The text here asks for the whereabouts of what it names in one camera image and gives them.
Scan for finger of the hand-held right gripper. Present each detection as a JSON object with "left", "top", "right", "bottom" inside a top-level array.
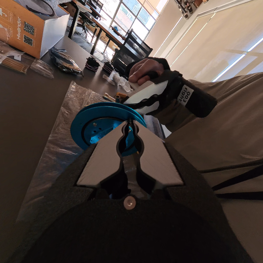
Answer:
[
  {"left": 123, "top": 81, "right": 169, "bottom": 105},
  {"left": 133, "top": 100, "right": 160, "bottom": 115}
]

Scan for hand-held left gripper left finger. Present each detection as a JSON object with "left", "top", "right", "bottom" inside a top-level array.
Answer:
[{"left": 77, "top": 121, "right": 129, "bottom": 198}]

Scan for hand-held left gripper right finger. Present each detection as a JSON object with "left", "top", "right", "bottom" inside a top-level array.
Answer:
[{"left": 132, "top": 120, "right": 184, "bottom": 195}]

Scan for teal round turntable base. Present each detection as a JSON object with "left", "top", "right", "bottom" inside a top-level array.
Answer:
[{"left": 70, "top": 102, "right": 147, "bottom": 157}]

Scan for person's right hand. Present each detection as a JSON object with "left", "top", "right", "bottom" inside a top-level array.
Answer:
[{"left": 129, "top": 58, "right": 165, "bottom": 85}]

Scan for crumpled clear wrapper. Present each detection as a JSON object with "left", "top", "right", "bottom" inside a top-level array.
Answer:
[{"left": 102, "top": 73, "right": 134, "bottom": 93}]

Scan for large clear plastic bag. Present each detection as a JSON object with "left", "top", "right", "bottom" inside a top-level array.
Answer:
[{"left": 16, "top": 81, "right": 165, "bottom": 221}]

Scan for black office chair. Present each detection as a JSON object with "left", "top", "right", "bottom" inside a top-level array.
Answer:
[{"left": 112, "top": 29, "right": 153, "bottom": 76}]

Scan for person's beige jacket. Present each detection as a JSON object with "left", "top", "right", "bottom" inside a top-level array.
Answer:
[{"left": 164, "top": 115, "right": 263, "bottom": 263}]

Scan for black servo motor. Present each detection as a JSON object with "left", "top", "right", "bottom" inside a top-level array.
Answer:
[
  {"left": 85, "top": 57, "right": 101, "bottom": 73},
  {"left": 102, "top": 61, "right": 115, "bottom": 74}
]

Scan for wooden background table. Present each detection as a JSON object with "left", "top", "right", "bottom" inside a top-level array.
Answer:
[
  {"left": 58, "top": 0, "right": 103, "bottom": 39},
  {"left": 91, "top": 17, "right": 129, "bottom": 55}
]

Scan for large window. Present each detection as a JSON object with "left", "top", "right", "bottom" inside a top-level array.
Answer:
[{"left": 103, "top": 0, "right": 163, "bottom": 41}]

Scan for ceiling pipes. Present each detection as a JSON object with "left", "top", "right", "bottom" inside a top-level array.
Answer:
[{"left": 175, "top": 0, "right": 206, "bottom": 20}]

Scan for pile of small parts bags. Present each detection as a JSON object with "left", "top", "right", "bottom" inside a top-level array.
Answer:
[{"left": 0, "top": 40, "right": 55, "bottom": 79}]

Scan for orange cardboard box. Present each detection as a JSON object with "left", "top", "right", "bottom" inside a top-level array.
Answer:
[{"left": 0, "top": 0, "right": 70, "bottom": 59}]

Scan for yellow handle screwdriver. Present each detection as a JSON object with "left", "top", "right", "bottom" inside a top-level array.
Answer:
[{"left": 103, "top": 92, "right": 126, "bottom": 103}]

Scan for black strap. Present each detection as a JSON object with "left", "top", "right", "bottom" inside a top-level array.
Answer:
[{"left": 198, "top": 158, "right": 263, "bottom": 201}]

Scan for black curved cable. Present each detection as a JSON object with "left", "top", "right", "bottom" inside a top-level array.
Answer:
[{"left": 26, "top": 0, "right": 55, "bottom": 17}]

